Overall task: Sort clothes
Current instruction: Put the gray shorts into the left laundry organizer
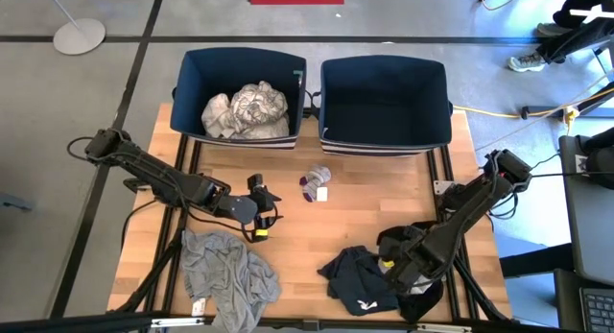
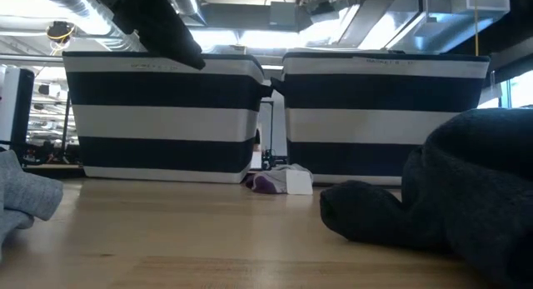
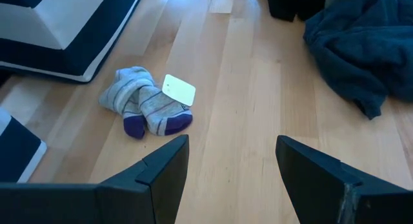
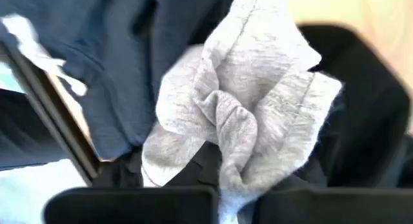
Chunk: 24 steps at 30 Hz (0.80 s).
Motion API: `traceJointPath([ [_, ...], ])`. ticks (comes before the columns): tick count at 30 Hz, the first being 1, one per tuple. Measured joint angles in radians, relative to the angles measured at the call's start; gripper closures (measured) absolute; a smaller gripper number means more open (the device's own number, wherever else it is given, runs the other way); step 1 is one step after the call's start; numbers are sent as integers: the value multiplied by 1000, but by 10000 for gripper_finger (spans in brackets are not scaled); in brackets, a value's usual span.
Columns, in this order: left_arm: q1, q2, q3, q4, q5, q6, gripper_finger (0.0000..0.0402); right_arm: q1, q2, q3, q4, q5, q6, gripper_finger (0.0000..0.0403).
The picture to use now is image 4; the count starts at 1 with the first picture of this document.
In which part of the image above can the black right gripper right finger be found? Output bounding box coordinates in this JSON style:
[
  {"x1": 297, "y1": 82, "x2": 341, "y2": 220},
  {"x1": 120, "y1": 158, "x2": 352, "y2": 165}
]
[{"x1": 254, "y1": 187, "x2": 413, "y2": 224}]

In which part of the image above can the navy garment with white logo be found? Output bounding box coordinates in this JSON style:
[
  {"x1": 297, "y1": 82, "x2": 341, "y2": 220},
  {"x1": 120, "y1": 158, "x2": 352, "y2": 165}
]
[{"x1": 0, "y1": 0, "x2": 240, "y2": 161}]

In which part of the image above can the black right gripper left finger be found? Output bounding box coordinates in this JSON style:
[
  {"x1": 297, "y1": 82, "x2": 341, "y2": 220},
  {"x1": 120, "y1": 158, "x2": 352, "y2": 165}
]
[{"x1": 44, "y1": 141, "x2": 223, "y2": 224}]

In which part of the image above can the black aluminium rig frame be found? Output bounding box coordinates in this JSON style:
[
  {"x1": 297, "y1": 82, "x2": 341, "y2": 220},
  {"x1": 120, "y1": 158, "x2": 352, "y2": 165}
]
[{"x1": 0, "y1": 39, "x2": 101, "y2": 187}]

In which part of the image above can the black garment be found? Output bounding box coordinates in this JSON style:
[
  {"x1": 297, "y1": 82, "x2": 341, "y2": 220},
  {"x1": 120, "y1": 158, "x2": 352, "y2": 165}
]
[{"x1": 93, "y1": 22, "x2": 413, "y2": 190}]

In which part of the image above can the light grey garment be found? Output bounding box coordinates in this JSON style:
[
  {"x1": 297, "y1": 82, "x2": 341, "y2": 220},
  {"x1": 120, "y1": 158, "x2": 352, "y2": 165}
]
[{"x1": 141, "y1": 0, "x2": 343, "y2": 224}]

